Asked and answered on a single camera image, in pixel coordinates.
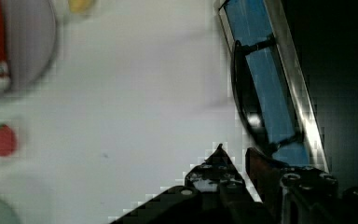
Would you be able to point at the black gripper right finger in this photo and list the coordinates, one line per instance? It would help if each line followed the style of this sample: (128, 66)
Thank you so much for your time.
(265, 174)

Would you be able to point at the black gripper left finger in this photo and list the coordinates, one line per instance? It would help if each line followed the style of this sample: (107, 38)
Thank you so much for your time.
(216, 171)

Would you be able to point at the oven door with black handle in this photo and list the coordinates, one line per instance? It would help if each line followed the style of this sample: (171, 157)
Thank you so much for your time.
(270, 92)

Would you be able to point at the peeled yellow banana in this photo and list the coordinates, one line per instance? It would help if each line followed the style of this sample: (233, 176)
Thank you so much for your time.
(80, 6)

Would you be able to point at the red toy strawberry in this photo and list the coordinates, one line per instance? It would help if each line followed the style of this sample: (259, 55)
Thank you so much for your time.
(8, 141)

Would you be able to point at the grey oval plate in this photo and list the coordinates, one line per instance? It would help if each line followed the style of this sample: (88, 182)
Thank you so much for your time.
(30, 28)

